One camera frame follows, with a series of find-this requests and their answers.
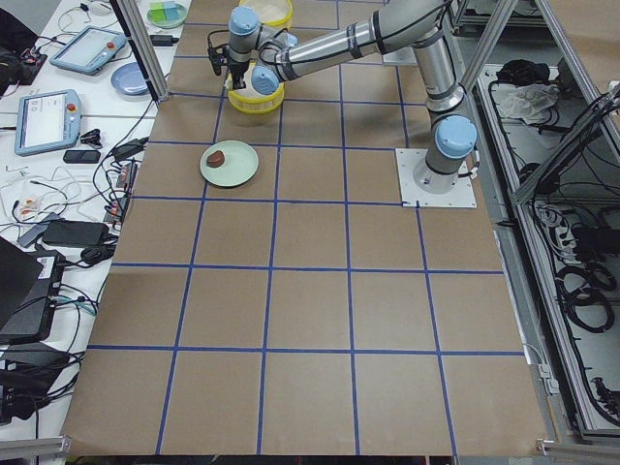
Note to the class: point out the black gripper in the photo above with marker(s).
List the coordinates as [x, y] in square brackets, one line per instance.
[236, 69]

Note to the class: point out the brown steamed bun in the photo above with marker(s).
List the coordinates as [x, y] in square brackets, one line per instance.
[216, 159]

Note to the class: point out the yellow steamer basket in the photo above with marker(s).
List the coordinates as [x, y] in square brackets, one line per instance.
[248, 100]
[274, 13]

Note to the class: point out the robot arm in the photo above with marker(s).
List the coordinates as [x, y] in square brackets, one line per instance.
[264, 57]

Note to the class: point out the green bowl with blocks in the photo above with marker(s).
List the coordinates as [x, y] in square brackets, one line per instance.
[166, 14]

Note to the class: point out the blue plate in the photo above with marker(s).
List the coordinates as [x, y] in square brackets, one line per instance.
[128, 80]

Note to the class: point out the green plate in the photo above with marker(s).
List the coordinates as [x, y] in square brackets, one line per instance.
[241, 164]

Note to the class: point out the teach pendant far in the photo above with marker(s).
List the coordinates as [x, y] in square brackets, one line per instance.
[89, 50]

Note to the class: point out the teach pendant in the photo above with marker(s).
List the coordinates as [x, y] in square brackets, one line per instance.
[47, 122]
[89, 50]

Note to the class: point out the teach pendant near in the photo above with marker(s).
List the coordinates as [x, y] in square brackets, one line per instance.
[47, 122]

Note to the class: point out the black power brick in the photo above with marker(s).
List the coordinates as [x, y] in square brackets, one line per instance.
[74, 233]

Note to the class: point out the black laptop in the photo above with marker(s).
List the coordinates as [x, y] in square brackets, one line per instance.
[30, 282]

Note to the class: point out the aluminium frame post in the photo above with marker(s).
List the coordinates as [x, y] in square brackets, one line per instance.
[128, 15]

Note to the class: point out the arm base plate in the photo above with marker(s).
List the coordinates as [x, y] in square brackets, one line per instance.
[421, 187]

